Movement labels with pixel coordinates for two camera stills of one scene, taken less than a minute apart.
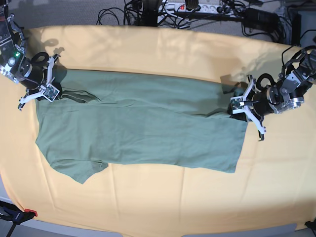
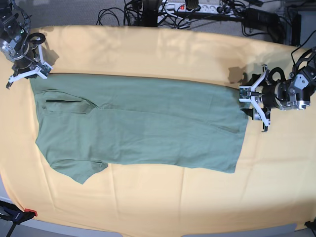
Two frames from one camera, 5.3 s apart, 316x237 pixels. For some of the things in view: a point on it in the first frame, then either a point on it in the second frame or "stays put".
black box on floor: x=296 y=21 stays put
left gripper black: x=35 y=77 → x=28 y=59
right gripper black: x=261 y=106 → x=268 y=97
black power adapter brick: x=256 y=19 stays put
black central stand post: x=149 y=17 stays put
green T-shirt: x=103 y=117 stays put
